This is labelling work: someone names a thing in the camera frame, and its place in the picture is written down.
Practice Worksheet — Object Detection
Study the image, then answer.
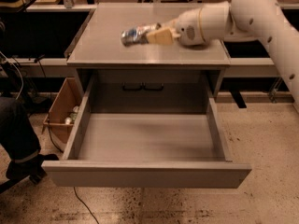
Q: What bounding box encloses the open grey top drawer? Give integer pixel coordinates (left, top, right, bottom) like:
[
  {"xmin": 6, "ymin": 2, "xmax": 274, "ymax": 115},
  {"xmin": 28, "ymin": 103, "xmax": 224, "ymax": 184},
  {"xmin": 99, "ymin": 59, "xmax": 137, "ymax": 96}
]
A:
[{"xmin": 43, "ymin": 76, "xmax": 251, "ymax": 189}]

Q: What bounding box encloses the person's dark trouser leg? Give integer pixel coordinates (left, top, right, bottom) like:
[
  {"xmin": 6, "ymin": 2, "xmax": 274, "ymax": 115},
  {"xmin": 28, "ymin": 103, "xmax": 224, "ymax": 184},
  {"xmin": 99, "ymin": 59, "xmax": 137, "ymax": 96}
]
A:
[{"xmin": 0, "ymin": 97, "xmax": 41, "ymax": 163}]

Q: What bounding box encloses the black floor cable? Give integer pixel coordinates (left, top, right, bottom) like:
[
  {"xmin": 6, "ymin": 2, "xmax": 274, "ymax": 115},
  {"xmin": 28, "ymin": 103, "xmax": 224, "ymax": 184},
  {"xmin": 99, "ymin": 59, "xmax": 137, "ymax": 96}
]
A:
[{"xmin": 72, "ymin": 187, "xmax": 101, "ymax": 224}]

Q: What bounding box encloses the grey cabinet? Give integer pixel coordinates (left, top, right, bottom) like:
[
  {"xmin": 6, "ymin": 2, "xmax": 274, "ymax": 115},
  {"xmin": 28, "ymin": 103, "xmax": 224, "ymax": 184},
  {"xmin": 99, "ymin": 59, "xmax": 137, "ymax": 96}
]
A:
[{"xmin": 67, "ymin": 3, "xmax": 228, "ymax": 114}]

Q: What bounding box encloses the black drawer handle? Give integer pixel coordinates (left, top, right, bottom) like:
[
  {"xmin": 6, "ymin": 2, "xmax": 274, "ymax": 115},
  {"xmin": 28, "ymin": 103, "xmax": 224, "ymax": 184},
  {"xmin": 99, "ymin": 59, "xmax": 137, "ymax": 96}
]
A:
[
  {"xmin": 122, "ymin": 83, "xmax": 143, "ymax": 91},
  {"xmin": 143, "ymin": 83, "xmax": 164, "ymax": 91}
]

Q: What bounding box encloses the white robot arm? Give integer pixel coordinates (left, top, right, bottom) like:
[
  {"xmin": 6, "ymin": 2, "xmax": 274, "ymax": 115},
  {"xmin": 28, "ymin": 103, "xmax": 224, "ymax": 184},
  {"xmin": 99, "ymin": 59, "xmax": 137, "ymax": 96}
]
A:
[{"xmin": 146, "ymin": 0, "xmax": 299, "ymax": 103}]

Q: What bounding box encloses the black drawer handle left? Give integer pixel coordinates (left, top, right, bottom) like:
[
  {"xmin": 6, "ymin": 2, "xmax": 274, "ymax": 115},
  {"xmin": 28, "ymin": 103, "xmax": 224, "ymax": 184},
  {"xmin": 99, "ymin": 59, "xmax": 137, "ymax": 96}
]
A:
[{"xmin": 122, "ymin": 83, "xmax": 143, "ymax": 91}]

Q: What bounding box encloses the black shoe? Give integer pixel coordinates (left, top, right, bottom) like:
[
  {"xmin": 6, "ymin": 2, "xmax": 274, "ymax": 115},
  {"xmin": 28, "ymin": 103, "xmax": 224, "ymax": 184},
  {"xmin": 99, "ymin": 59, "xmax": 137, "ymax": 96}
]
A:
[{"xmin": 6, "ymin": 154, "xmax": 59, "ymax": 180}]

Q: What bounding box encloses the redbull can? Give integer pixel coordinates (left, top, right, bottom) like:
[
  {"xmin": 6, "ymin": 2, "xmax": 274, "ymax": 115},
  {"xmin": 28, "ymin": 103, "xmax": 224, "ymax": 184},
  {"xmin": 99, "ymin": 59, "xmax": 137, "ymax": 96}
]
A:
[{"xmin": 121, "ymin": 23, "xmax": 161, "ymax": 47}]

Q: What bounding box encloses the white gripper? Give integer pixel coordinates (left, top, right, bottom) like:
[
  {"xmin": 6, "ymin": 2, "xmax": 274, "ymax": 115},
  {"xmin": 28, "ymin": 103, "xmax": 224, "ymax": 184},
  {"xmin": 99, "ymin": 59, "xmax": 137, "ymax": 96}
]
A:
[{"xmin": 146, "ymin": 8, "xmax": 206, "ymax": 46}]

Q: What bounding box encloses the white bottle in box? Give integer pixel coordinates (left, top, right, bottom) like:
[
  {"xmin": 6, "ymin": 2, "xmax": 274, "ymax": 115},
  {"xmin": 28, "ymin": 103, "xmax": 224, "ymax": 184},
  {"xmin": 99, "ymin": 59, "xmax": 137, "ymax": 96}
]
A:
[{"xmin": 64, "ymin": 117, "xmax": 72, "ymax": 125}]

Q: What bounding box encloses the black drawer handle right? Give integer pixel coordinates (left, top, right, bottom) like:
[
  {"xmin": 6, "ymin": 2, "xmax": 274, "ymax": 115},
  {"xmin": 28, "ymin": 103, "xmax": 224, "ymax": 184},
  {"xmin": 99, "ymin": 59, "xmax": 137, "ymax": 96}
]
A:
[{"xmin": 143, "ymin": 83, "xmax": 164, "ymax": 91}]

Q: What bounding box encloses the cardboard box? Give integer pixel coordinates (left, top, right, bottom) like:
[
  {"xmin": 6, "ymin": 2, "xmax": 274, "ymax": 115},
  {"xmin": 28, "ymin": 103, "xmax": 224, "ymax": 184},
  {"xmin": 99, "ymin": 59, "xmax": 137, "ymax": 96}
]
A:
[{"xmin": 43, "ymin": 77, "xmax": 82, "ymax": 144}]

